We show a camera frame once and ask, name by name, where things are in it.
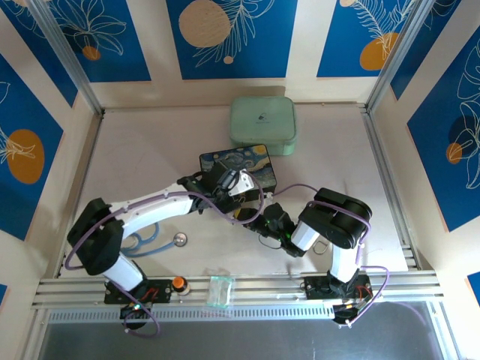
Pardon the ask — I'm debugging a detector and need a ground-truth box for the starry night painted box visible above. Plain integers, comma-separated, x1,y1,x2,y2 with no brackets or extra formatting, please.
198,143,281,200

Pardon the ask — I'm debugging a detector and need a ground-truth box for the clear plastic bag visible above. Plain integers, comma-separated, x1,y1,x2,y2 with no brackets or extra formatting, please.
205,274,236,309

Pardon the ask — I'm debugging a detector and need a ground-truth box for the mint green zip case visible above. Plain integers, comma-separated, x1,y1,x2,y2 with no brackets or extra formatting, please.
229,96,300,157

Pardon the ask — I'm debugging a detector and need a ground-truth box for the blue stethoscope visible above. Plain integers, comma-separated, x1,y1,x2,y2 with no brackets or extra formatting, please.
122,222,189,259

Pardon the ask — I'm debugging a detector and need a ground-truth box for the blue poster beige circle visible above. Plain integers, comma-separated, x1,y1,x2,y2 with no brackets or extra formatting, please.
166,0,298,80

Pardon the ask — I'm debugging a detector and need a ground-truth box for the blue poster monstera leaf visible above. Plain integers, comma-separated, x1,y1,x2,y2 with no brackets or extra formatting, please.
406,32,480,234

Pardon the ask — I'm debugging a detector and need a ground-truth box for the blue poster small orange dot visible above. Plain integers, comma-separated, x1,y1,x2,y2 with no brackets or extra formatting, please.
0,0,152,84

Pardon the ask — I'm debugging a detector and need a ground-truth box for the blue poster large orange circle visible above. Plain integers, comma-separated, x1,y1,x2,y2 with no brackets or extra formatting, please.
0,53,65,242

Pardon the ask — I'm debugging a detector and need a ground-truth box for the blue poster orange circle feather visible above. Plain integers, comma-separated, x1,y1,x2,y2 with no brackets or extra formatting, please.
316,0,414,79

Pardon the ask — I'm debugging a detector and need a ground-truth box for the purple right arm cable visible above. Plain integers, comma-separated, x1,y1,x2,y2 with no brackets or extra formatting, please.
275,182,393,326

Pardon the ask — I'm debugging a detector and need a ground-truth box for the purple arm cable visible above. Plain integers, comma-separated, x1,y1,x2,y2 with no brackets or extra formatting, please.
275,182,393,326
64,171,266,272

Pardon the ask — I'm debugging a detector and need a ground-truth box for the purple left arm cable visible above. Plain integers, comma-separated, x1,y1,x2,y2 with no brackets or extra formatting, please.
64,171,266,272

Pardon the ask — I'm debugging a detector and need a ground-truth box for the aluminium front frame rail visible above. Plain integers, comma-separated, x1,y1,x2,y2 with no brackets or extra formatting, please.
31,272,443,313

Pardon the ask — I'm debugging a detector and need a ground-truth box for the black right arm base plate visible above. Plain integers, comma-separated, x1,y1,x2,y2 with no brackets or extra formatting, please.
302,274,373,302

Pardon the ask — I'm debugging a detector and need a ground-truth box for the slotted grey cable duct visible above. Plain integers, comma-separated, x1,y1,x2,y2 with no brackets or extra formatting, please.
47,302,335,324

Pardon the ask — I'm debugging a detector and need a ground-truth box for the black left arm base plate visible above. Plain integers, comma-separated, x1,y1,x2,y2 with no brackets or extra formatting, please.
103,278,174,305

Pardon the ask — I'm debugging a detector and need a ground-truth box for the aluminium side frame rail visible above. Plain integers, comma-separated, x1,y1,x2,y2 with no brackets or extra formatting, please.
55,107,105,279
361,106,420,272

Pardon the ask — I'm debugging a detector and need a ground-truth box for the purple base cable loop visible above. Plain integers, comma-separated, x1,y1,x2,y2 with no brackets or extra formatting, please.
121,304,163,339

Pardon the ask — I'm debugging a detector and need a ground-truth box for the aluminium frame post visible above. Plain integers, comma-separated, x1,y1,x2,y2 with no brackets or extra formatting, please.
364,0,438,115
28,0,105,116

